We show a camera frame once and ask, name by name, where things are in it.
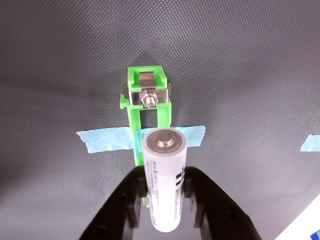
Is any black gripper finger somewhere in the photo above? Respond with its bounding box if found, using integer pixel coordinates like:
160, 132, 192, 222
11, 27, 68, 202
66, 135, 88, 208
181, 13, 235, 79
79, 165, 150, 240
183, 166, 263, 240

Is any white AA battery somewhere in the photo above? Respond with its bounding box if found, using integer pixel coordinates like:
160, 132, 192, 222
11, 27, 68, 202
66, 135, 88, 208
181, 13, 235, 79
141, 126, 188, 233

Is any blue tape strip across holder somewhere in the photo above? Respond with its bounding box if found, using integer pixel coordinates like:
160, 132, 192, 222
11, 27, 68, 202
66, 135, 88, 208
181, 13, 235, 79
76, 125, 206, 154

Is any green battery holder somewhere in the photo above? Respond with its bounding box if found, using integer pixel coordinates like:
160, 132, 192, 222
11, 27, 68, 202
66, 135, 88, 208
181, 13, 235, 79
119, 64, 173, 208

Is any short blue tape strip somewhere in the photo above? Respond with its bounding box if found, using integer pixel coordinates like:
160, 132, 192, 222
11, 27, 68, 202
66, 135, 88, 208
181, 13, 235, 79
299, 134, 320, 153

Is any dark grey textured mat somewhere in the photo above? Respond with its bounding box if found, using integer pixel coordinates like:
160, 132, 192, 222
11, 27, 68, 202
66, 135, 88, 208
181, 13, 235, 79
0, 0, 320, 240

